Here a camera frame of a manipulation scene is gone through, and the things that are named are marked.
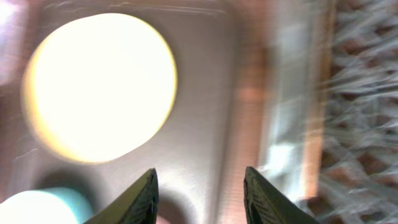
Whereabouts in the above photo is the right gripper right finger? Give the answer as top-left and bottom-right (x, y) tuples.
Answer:
(244, 166), (318, 224)

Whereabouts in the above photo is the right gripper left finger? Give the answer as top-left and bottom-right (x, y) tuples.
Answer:
(85, 168), (159, 224)

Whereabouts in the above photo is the light blue bowl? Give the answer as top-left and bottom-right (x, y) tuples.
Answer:
(1, 187), (93, 224)

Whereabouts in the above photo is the grey dishwasher rack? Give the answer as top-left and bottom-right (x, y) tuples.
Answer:
(259, 0), (397, 223)

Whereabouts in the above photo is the dark brown serving tray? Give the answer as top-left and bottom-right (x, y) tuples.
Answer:
(1, 0), (272, 223)

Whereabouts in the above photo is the yellow plate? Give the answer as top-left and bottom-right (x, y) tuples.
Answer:
(21, 13), (178, 164)

